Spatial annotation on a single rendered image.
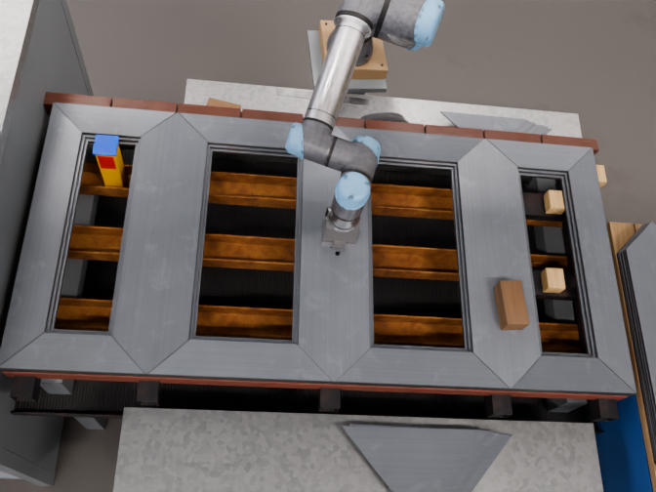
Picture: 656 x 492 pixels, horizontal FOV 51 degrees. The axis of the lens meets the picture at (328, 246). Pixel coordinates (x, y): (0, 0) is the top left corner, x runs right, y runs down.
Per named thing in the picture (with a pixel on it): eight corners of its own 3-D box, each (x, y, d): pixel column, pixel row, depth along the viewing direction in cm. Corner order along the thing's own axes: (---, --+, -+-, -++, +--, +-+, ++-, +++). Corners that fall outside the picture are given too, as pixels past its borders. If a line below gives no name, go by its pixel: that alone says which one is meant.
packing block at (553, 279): (559, 293, 192) (565, 288, 188) (543, 292, 191) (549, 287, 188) (556, 273, 194) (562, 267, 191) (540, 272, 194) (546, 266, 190)
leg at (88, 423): (104, 430, 234) (61, 384, 173) (86, 429, 234) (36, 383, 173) (106, 411, 237) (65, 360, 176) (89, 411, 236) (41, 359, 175)
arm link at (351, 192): (376, 174, 155) (366, 205, 152) (367, 196, 165) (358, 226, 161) (343, 163, 155) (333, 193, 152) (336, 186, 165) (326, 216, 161)
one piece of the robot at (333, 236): (325, 232, 162) (316, 260, 177) (362, 235, 163) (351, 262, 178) (326, 196, 166) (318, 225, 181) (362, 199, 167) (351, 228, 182)
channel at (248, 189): (591, 229, 214) (598, 223, 209) (36, 191, 194) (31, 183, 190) (587, 207, 217) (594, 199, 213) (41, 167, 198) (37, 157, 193)
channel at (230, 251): (601, 289, 205) (609, 283, 201) (22, 256, 186) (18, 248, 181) (596, 265, 209) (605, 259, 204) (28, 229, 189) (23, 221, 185)
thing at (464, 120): (556, 160, 222) (561, 153, 219) (438, 150, 218) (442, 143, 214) (552, 128, 228) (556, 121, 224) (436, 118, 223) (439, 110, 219)
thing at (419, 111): (582, 169, 226) (587, 164, 223) (181, 137, 211) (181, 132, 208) (573, 119, 234) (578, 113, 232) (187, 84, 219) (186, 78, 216)
